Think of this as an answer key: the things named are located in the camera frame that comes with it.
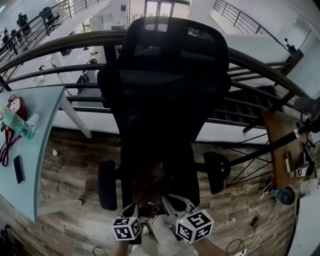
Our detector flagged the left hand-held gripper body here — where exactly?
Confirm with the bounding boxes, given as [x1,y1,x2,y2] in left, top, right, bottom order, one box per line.
[112,202,143,242]

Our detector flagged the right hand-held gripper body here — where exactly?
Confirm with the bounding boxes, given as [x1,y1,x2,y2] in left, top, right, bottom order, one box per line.
[161,194,215,245]

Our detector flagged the brown leather bag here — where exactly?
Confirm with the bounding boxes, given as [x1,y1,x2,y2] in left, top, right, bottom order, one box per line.
[131,162,173,218]

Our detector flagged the black mesh office chair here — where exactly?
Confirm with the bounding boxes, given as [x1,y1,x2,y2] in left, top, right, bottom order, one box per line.
[96,16,232,212]

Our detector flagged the person's left forearm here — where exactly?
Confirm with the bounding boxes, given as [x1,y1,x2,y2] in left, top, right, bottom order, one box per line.
[113,240,131,256]

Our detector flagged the person's right forearm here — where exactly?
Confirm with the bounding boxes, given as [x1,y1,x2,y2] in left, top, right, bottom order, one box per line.
[192,237,223,256]

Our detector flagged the distant black office chair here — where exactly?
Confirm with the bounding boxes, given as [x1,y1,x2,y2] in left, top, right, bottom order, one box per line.
[39,6,61,31]

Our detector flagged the person's grey clothing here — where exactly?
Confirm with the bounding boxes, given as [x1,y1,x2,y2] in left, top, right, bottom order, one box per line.
[129,214,181,256]

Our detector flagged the black oval case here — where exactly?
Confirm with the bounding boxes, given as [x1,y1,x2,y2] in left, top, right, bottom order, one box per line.
[276,186,296,206]

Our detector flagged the white desk with black edge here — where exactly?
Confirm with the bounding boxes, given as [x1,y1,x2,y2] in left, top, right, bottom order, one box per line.
[287,194,320,256]

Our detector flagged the white and black power bank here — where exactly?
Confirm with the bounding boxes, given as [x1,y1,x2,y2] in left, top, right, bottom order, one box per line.
[285,150,295,178]

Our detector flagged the black coat rack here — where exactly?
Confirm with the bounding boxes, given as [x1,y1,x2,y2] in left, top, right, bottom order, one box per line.
[217,117,320,180]

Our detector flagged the light blue table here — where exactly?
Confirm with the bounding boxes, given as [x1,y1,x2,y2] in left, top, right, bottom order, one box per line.
[0,86,93,223]

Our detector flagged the black floor object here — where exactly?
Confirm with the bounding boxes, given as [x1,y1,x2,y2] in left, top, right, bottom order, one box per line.
[0,224,16,256]

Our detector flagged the spare hand-held gripper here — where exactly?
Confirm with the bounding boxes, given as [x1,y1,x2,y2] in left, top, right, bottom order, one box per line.
[303,141,316,161]
[296,152,308,178]

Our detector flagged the wooden side table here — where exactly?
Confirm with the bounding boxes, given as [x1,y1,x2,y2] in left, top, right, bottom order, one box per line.
[226,109,320,191]

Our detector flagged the white rounded object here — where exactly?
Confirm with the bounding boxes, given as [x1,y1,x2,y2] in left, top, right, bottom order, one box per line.
[299,178,320,198]

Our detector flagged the black smartphone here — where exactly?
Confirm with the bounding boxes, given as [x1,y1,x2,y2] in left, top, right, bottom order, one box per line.
[13,154,25,185]

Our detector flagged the black hanging garment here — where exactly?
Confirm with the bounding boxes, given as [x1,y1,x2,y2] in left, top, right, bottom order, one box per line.
[299,112,320,133]

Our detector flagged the red pouch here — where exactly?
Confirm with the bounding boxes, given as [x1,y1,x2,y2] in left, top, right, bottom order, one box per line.
[6,96,27,121]

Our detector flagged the dark curved metal railing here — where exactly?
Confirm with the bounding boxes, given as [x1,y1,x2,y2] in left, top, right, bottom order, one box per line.
[0,28,311,131]

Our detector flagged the short dark balcony railing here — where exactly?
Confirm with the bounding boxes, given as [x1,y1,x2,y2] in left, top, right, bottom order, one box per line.
[213,0,283,45]

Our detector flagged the glass entrance doors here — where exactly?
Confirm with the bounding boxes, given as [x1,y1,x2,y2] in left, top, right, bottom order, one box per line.
[128,0,192,21]

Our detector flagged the long dark balcony railing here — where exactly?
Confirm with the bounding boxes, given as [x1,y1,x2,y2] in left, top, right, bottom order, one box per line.
[0,0,101,58]

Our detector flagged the thin black looped cable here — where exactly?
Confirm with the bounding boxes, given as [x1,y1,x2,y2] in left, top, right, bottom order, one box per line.
[92,246,109,256]

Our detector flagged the black floor cable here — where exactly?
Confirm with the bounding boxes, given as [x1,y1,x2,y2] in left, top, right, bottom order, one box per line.
[226,214,262,256]

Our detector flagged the white floor cable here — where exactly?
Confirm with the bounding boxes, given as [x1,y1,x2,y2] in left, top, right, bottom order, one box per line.
[243,203,283,253]

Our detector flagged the tangled cable bundle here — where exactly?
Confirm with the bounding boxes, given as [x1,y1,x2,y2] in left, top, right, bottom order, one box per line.
[259,179,280,201]

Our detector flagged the red lanyard strap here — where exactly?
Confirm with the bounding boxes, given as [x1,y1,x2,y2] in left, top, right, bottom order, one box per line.
[0,124,23,168]

